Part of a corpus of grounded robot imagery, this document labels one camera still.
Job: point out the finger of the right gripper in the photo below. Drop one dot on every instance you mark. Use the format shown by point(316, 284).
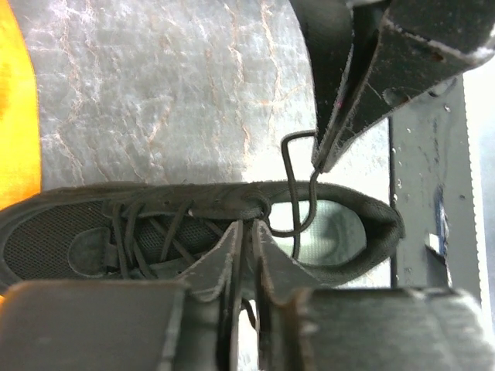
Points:
point(420, 44)
point(340, 38)

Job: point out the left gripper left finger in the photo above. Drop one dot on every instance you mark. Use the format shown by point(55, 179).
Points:
point(186, 324)

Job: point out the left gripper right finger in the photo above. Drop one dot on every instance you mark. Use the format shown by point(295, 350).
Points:
point(305, 326)

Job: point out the black shoe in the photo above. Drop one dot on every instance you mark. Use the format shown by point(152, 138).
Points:
point(126, 230)

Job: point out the orange Mickey Mouse pillow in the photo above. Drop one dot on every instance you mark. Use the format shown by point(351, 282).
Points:
point(20, 143)

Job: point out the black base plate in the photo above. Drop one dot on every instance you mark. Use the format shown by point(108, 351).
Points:
point(431, 187)

